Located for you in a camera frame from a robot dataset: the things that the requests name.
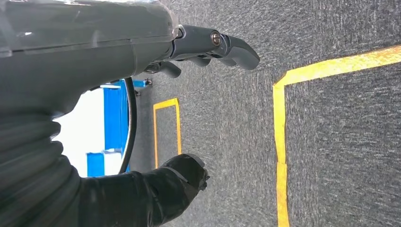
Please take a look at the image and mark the blue steel shelf rack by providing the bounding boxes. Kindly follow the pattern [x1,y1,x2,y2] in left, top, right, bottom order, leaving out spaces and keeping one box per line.
[87,79,153,178]

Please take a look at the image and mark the black left wrist camera cable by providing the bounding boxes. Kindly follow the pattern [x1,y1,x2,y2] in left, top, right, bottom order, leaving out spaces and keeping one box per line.
[118,77,138,175]

